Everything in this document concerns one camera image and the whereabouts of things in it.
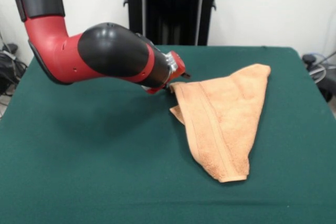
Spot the dark green table cloth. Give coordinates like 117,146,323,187
0,42,336,224

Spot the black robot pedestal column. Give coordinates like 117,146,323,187
122,0,229,46

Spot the tan terry towel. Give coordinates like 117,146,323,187
169,63,271,183

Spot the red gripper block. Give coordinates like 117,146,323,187
143,50,193,95

